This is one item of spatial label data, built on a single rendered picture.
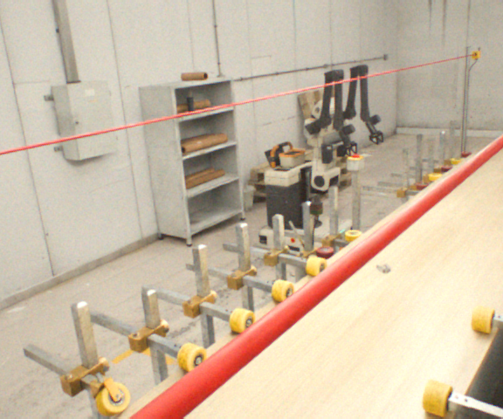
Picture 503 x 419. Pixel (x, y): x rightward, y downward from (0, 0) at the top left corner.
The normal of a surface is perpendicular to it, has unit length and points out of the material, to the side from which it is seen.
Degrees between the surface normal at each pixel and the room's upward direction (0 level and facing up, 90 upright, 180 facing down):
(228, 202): 90
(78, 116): 90
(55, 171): 90
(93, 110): 90
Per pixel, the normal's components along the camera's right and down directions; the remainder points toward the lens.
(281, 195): -0.60, 0.29
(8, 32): 0.80, 0.13
